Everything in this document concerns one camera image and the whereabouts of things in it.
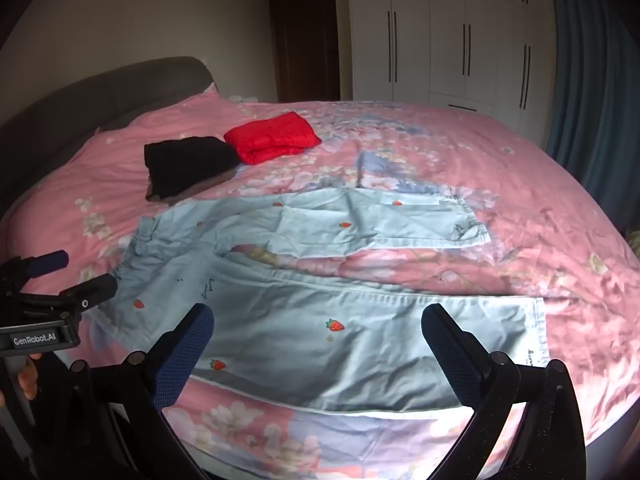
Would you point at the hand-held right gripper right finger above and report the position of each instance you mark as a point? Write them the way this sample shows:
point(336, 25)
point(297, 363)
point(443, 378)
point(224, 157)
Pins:
point(452, 357)

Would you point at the grey upholstered headboard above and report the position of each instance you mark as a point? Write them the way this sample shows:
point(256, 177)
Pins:
point(75, 95)

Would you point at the person's left hand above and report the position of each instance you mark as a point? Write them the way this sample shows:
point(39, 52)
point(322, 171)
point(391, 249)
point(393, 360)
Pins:
point(27, 379)

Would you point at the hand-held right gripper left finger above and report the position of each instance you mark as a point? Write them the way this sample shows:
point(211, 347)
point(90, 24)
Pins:
point(182, 357)

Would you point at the blue curtain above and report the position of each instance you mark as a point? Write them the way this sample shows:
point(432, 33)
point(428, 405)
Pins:
point(595, 110)

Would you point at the dark brown door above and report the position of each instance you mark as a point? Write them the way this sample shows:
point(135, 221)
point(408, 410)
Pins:
point(305, 40)

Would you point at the white wardrobe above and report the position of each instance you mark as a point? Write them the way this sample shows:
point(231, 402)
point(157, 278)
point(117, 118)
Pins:
point(440, 30)

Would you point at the light blue jeans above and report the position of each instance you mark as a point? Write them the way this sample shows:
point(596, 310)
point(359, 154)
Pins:
point(300, 330)

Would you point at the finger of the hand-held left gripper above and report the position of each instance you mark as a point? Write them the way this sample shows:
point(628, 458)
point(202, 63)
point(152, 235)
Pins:
point(50, 261)
point(90, 291)

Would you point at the red folded garment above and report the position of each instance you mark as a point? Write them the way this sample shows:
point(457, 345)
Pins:
point(272, 136)

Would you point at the black folded garment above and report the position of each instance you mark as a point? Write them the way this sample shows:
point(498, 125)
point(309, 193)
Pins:
point(187, 162)

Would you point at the pink floral bedspread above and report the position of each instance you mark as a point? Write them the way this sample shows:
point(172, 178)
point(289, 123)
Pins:
point(525, 160)

